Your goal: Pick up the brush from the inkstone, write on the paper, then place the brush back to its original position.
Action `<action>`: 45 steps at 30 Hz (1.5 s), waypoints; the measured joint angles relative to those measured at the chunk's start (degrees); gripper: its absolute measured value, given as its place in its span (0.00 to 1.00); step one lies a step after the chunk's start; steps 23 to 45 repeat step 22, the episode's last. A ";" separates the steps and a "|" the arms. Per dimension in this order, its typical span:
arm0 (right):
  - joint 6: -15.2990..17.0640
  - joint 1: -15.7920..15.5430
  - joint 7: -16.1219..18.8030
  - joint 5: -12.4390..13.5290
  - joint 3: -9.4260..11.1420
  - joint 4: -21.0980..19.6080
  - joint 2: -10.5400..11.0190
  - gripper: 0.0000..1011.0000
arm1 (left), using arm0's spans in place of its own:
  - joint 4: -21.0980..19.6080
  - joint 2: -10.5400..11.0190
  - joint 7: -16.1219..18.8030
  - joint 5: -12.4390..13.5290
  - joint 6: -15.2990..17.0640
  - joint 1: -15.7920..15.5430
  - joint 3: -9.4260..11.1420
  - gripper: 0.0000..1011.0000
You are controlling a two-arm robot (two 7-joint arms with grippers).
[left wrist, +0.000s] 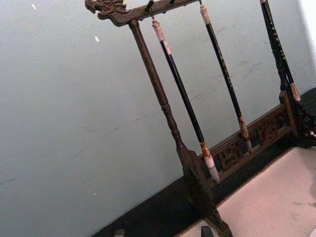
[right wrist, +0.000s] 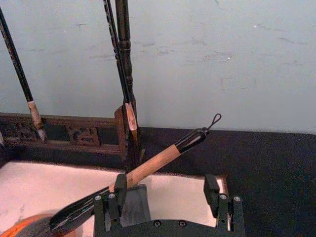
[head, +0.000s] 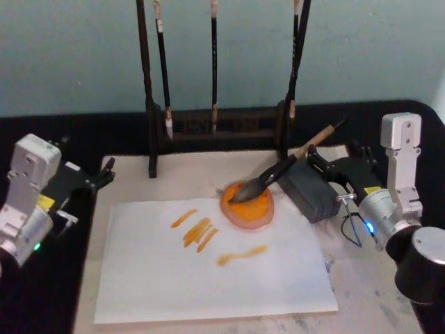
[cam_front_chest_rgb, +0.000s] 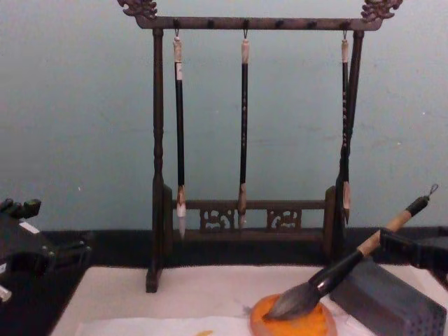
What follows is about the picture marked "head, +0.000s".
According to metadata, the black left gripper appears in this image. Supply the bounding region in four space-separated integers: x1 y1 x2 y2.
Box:
40 136 117 214

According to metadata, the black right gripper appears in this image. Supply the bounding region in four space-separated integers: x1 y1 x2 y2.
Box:
305 139 384 200

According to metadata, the large tan-handled ink brush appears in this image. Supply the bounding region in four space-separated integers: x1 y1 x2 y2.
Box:
230 117 349 205

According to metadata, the grey rectangular block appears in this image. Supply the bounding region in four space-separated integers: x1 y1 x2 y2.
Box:
277 161 344 224

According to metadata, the round orange paint dish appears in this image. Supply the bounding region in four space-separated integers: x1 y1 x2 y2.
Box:
220 178 276 230

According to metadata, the dark wooden brush rack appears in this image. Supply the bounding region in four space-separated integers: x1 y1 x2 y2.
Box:
135 0 313 179

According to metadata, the white felt mat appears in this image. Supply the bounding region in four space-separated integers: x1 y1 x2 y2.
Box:
74 143 429 334

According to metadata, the black table cloth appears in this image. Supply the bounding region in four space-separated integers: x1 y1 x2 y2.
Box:
0 99 445 334

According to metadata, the white paper sheet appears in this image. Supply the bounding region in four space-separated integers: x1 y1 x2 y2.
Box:
92 196 340 325

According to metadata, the thin dark gripper cable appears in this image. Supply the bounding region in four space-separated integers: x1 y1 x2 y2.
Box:
336 193 365 247

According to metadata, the hanging black-handled brush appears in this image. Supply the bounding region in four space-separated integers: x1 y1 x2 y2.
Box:
152 0 175 141
209 0 220 135
285 0 302 122

